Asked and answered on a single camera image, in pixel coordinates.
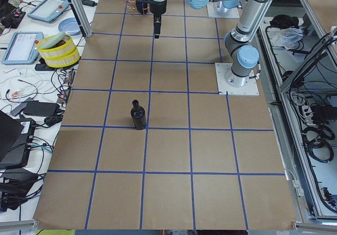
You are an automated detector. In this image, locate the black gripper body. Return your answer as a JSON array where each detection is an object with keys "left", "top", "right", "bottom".
[{"left": 149, "top": 0, "right": 167, "bottom": 16}]

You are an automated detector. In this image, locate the dark glass wine bottle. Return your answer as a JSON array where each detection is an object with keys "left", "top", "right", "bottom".
[{"left": 131, "top": 100, "right": 146, "bottom": 130}]

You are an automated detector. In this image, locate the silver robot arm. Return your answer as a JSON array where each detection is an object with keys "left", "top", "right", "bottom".
[
  {"left": 186, "top": 0, "right": 273, "bottom": 87},
  {"left": 216, "top": 0, "right": 240, "bottom": 18}
]

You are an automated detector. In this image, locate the dark bottle in basket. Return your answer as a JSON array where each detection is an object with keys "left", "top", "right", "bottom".
[{"left": 136, "top": 0, "right": 149, "bottom": 15}]

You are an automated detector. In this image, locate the black power adapter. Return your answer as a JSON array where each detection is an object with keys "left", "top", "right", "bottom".
[{"left": 81, "top": 0, "right": 97, "bottom": 7}]

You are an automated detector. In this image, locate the blue plate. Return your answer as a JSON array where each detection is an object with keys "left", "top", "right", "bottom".
[{"left": 58, "top": 17, "right": 81, "bottom": 36}]

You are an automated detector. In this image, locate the yellow bamboo steamer stack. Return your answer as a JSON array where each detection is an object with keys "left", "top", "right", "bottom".
[{"left": 36, "top": 32, "right": 80, "bottom": 68}]

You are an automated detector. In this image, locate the far teach pendant tablet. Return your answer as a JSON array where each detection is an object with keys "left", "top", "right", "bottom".
[{"left": 27, "top": 0, "right": 70, "bottom": 23}]

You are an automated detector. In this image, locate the teach pendant tablet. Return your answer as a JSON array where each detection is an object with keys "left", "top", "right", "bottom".
[
  {"left": 2, "top": 32, "right": 44, "bottom": 65},
  {"left": 27, "top": 0, "right": 70, "bottom": 23}
]

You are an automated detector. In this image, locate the white cloth rag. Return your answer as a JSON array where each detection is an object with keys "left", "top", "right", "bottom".
[{"left": 271, "top": 27, "right": 303, "bottom": 50}]

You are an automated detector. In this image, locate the near teach pendant tablet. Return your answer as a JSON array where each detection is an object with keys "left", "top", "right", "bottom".
[{"left": 2, "top": 32, "right": 44, "bottom": 65}]

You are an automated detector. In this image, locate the black power brick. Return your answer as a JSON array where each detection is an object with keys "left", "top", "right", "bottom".
[{"left": 23, "top": 101, "right": 60, "bottom": 117}]

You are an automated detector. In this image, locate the black laptop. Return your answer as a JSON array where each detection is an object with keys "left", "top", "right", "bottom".
[{"left": 1, "top": 112, "right": 35, "bottom": 170}]

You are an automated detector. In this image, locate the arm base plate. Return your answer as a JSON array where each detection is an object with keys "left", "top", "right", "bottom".
[
  {"left": 207, "top": 2, "right": 239, "bottom": 19},
  {"left": 215, "top": 63, "right": 259, "bottom": 96}
]

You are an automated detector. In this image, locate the aluminium frame post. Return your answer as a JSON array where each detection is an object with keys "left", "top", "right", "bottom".
[{"left": 67, "top": 0, "right": 92, "bottom": 39}]

